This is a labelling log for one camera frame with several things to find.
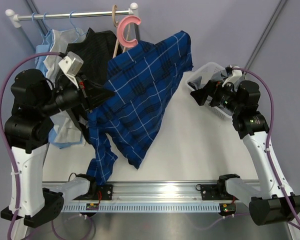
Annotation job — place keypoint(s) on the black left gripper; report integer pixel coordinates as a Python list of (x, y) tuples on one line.
[(90, 94)]

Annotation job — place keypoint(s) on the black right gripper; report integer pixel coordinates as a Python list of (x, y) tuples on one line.
[(213, 88)]

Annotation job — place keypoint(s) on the grey shirt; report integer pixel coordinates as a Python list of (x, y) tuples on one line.
[(198, 80)]

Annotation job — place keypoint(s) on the blue plaid shirt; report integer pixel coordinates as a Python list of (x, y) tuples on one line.
[(143, 80)]

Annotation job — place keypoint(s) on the pink plastic hanger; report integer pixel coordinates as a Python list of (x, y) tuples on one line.
[(121, 29)]

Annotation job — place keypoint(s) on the beige plastic hanger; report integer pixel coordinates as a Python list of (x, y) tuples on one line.
[(115, 23)]

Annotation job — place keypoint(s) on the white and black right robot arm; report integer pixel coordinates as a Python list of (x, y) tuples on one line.
[(275, 201)]

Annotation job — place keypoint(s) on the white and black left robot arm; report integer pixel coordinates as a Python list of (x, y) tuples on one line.
[(27, 133)]

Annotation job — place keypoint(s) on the white shirt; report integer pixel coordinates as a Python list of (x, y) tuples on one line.
[(60, 50)]

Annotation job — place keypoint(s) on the light blue shirt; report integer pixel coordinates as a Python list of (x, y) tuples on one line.
[(43, 57)]

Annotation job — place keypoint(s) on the white plastic basket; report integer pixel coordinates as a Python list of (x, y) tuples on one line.
[(219, 111)]

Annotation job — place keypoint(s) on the black garment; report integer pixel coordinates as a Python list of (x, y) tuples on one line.
[(95, 50)]

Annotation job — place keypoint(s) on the white metal clothes rack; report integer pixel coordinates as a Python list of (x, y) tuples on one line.
[(16, 19)]

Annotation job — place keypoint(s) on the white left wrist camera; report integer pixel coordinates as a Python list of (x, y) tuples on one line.
[(70, 65)]

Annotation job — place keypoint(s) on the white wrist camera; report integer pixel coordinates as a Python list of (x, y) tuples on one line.
[(70, 65), (231, 76)]

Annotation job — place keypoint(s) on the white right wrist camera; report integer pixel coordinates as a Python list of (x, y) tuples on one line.
[(231, 76)]

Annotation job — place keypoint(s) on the aluminium frame post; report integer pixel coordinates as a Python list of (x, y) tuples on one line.
[(266, 32)]

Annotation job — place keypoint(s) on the blue wire hanger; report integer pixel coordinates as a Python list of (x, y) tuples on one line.
[(34, 21), (44, 19), (78, 34)]

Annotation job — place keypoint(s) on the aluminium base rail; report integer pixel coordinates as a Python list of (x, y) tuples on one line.
[(161, 191)]

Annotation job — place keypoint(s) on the light blue cable duct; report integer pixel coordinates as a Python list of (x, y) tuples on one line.
[(142, 208)]

